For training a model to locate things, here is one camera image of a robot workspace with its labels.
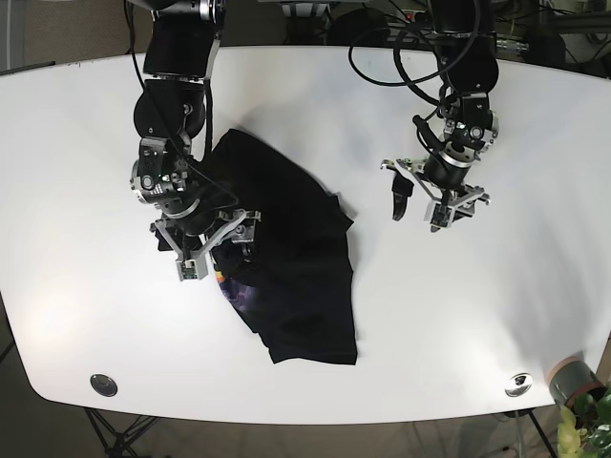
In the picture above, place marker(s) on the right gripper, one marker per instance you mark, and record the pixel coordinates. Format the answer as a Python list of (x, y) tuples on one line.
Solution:
[(197, 214)]

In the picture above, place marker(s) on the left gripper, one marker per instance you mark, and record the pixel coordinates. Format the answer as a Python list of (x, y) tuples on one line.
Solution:
[(454, 136)]

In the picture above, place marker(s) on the black printed T-shirt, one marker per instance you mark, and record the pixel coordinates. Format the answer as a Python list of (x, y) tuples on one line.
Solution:
[(294, 288)]

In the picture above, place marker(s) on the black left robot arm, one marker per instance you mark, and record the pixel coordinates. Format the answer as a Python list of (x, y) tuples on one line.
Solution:
[(462, 38)]

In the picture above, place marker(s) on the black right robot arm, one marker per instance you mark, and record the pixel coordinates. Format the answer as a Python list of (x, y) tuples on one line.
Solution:
[(176, 102)]

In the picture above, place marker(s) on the left metal table grommet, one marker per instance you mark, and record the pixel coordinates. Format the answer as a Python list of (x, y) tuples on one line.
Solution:
[(103, 385)]

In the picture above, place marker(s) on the metal table grommet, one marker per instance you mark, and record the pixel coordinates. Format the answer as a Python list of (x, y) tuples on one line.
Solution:
[(103, 385), (518, 385)]

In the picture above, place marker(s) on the right metal table grommet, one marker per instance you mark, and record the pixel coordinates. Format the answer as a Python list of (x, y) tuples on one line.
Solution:
[(518, 385)]

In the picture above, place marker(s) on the grey plant pot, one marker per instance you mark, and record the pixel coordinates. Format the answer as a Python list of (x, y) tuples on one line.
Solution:
[(570, 378)]

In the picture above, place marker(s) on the green potted plant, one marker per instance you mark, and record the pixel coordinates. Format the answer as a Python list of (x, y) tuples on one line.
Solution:
[(584, 429)]

